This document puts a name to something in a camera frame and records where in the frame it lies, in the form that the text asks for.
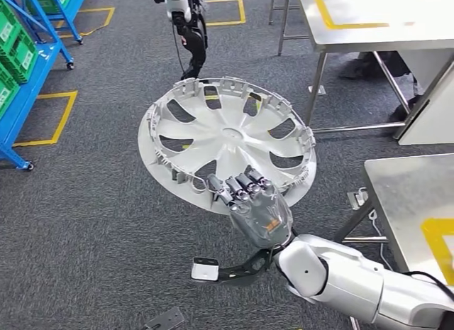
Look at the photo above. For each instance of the silver plastic wheel hubcap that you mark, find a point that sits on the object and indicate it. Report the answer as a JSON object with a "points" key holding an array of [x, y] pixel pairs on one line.
{"points": [[230, 135]]}

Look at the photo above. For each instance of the black camera bracket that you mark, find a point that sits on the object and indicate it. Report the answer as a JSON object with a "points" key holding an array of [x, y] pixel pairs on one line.
{"points": [[244, 270]]}

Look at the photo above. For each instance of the blue steel shelf rack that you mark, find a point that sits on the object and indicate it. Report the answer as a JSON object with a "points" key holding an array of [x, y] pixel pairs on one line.
{"points": [[32, 102], [78, 1]]}

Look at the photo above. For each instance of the grey floor outlet plate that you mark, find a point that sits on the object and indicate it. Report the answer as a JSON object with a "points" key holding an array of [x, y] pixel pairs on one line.
{"points": [[317, 90]]}

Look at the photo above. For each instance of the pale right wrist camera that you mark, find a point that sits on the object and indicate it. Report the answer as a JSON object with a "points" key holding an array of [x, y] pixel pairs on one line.
{"points": [[205, 270]]}

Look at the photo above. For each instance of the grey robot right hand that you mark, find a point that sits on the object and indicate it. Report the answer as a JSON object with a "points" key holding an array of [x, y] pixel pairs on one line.
{"points": [[262, 220]]}

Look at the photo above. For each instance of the white and black humanoid robot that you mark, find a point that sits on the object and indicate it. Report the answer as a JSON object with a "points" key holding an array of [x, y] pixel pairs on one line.
{"points": [[177, 3]]}

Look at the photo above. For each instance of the white side panel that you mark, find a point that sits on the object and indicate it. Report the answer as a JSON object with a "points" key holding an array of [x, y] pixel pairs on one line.
{"points": [[433, 116]]}

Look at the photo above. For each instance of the yellow table tape outline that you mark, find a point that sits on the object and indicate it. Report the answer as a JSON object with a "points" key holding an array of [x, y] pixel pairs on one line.
{"points": [[354, 25], [436, 226]]}

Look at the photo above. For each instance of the grey floor power socket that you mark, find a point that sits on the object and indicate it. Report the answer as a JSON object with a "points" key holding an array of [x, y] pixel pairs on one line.
{"points": [[354, 201]]}

